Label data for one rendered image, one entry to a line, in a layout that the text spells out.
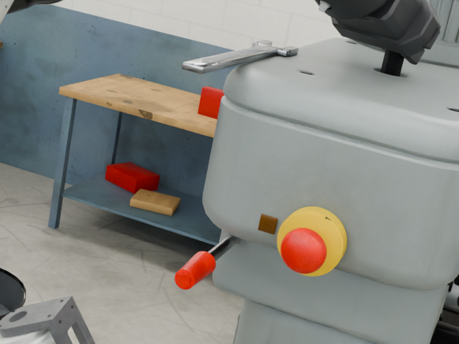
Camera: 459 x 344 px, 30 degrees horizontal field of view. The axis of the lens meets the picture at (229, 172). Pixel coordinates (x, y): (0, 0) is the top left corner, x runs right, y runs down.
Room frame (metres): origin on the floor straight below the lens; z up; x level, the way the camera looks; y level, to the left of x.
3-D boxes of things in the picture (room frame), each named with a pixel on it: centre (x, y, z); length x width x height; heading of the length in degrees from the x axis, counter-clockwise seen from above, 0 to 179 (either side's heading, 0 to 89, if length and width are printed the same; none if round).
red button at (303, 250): (0.69, -0.08, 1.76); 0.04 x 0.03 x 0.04; 73
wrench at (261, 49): (0.82, 0.01, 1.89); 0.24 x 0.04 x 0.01; 162
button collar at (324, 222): (0.72, -0.08, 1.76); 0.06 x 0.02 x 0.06; 73
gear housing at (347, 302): (0.98, -0.16, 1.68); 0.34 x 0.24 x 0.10; 163
